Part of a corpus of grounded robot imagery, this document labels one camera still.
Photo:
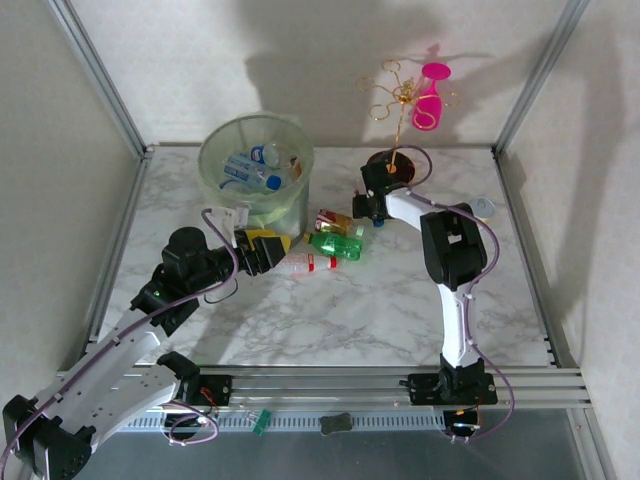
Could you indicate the green bottle yellow cap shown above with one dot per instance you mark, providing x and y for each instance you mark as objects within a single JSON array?
[{"x": 335, "y": 245}]

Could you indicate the clear bottle pale blue-print label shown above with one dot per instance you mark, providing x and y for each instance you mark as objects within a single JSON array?
[{"x": 240, "y": 169}]

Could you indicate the brown plastic bottle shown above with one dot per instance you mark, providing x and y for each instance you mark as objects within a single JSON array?
[{"x": 296, "y": 169}]

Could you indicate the clear bottle blue label white cap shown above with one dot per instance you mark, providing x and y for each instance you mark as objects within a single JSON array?
[{"x": 257, "y": 152}]

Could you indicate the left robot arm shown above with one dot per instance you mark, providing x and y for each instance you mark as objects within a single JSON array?
[{"x": 100, "y": 400}]

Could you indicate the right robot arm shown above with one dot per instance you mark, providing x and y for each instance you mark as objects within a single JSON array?
[{"x": 452, "y": 250}]

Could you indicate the translucent green plastic bin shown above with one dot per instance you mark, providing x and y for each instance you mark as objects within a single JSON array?
[{"x": 295, "y": 220}]

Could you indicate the pale green plastic bin liner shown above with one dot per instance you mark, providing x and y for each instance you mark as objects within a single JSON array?
[{"x": 210, "y": 165}]

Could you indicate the gold glass rack black base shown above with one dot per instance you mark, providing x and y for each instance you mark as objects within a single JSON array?
[{"x": 405, "y": 167}]

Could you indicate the clear bottle red label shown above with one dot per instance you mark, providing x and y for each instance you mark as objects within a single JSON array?
[{"x": 312, "y": 262}]

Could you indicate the red and gold snack packet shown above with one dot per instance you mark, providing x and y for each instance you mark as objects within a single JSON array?
[{"x": 332, "y": 220}]

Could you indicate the pink wine glass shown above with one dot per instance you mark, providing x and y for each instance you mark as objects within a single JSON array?
[{"x": 427, "y": 112}]

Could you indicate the small green circuit board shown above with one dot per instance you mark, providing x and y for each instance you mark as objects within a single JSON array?
[{"x": 261, "y": 422}]

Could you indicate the small dark bone-shaped object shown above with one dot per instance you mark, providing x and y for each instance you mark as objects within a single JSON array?
[{"x": 336, "y": 424}]

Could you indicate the aluminium front mounting rail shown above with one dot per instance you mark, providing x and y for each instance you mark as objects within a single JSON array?
[{"x": 325, "y": 387}]

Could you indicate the aluminium frame post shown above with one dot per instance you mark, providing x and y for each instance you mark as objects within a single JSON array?
[
  {"x": 541, "y": 75},
  {"x": 104, "y": 80}
]

